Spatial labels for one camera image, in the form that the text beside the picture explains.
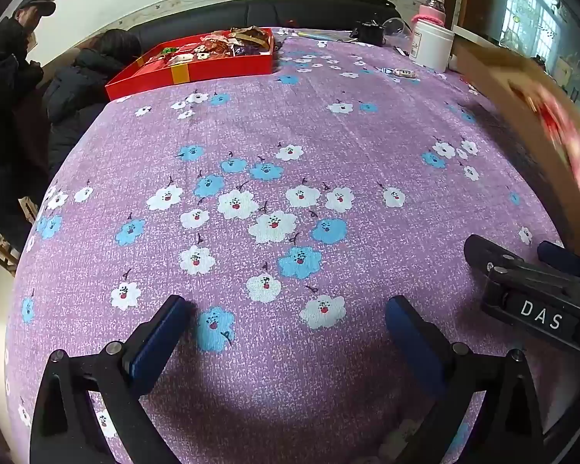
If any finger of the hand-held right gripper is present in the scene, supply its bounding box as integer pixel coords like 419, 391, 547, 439
536, 241, 580, 287
464, 234, 580, 300

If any small black box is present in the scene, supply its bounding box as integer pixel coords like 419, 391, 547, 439
355, 22, 386, 44

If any shallow cardboard box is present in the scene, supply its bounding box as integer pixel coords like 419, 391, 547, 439
452, 39, 580, 252

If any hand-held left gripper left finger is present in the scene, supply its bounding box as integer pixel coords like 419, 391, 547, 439
29, 295, 196, 464

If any purple floral tablecloth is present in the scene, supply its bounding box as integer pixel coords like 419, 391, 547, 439
5, 26, 580, 464

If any black sofa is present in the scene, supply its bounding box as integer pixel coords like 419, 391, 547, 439
84, 0, 402, 59

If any wooden chair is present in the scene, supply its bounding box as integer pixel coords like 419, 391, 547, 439
0, 213, 20, 266

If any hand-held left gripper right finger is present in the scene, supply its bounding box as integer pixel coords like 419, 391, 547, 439
385, 295, 546, 464

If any red gift box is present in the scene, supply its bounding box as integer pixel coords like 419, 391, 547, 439
105, 27, 277, 102

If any white plastic jar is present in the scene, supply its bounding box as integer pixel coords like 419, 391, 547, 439
409, 23, 455, 71

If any pink sleeved bottle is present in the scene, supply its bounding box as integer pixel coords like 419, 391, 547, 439
412, 0, 448, 30

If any window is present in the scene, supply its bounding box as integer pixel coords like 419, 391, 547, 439
500, 0, 576, 59

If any clear plastic container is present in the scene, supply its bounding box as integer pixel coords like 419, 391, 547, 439
384, 16, 414, 37

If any pile of assorted wrapped snacks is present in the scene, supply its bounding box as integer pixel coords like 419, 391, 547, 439
142, 26, 274, 66

